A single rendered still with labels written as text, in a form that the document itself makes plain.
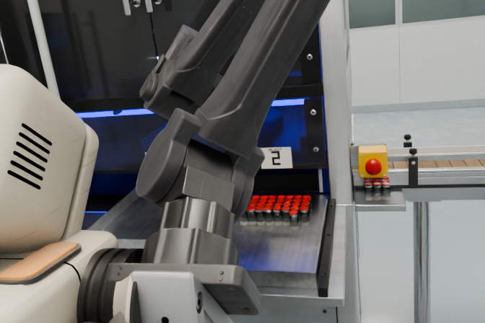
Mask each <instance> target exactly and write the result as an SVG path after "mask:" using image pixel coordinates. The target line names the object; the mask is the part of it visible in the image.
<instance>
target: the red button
mask: <svg viewBox="0 0 485 323"><path fill-rule="evenodd" d="M365 170H366V172H367V173H368V174H370V175H377V174H379V173H380V172H381V170H382V165H381V163H380V161H378V160H377V159H370V160H368V161H367V162H366V164H365Z"/></svg>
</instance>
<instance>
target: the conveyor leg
mask: <svg viewBox="0 0 485 323"><path fill-rule="evenodd" d="M407 201H408V202H413V219H414V323H431V213H432V202H441V200H407Z"/></svg>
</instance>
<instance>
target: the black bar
mask: <svg viewBox="0 0 485 323"><path fill-rule="evenodd" d="M335 213H336V199H335V198H334V199H329V201H328V212H327V219H326V225H325V236H324V242H323V253H322V259H321V265H320V276H319V282H318V296H319V297H328V288H329V279H330V271H331V255H332V246H333V230H334V221H335Z"/></svg>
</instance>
